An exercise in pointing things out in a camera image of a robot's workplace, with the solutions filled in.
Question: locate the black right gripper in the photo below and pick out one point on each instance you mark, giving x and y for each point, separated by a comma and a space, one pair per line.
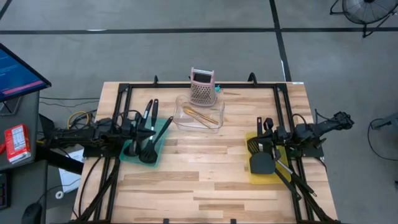
281, 135

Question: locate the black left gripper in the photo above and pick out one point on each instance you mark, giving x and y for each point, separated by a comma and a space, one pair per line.
130, 133

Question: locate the black slotted turner red mark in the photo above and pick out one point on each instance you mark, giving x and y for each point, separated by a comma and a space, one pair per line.
253, 146

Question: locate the black nylon ladle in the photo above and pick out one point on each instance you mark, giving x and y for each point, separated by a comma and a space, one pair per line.
130, 150

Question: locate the golden chopstick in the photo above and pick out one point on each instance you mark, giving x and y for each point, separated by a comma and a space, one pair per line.
200, 115
199, 119

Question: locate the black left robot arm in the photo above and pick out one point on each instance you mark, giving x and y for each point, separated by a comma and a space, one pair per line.
81, 135

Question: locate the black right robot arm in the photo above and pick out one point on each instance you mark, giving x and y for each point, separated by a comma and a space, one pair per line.
323, 127

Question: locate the teal plastic bin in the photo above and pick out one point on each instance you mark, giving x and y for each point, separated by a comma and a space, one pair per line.
161, 133

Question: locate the yellow plastic bin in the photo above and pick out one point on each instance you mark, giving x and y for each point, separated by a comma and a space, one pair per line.
267, 179

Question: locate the clear plastic bin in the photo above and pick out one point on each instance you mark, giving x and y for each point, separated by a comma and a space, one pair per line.
217, 109

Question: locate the white table label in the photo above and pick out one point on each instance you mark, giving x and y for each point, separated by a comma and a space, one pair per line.
297, 83

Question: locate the small teal clip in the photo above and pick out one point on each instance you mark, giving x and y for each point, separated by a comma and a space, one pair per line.
218, 88

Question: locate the pink steel box grater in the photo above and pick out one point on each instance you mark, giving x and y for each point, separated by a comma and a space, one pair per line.
202, 93

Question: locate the white paper sheet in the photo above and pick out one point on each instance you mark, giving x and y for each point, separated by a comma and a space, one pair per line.
68, 180

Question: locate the white tape roll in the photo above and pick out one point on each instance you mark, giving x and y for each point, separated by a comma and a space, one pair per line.
56, 195

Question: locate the red cardboard box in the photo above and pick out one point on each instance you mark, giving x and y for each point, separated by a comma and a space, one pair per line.
17, 143

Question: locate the grey side desk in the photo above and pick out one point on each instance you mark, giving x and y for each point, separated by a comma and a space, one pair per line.
18, 183

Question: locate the black round object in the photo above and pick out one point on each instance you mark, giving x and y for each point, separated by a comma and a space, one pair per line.
31, 214

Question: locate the tilted blue screen monitor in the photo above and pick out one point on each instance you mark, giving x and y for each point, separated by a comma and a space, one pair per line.
15, 74

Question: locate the black keyboard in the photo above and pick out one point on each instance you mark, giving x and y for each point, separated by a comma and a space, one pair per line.
3, 191

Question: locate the black floor fan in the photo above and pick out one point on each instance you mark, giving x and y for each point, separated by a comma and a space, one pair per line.
367, 11

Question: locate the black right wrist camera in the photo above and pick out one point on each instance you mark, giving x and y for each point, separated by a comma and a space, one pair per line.
268, 123

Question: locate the black aluminium table frame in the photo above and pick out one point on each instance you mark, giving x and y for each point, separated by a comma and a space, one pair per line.
202, 85

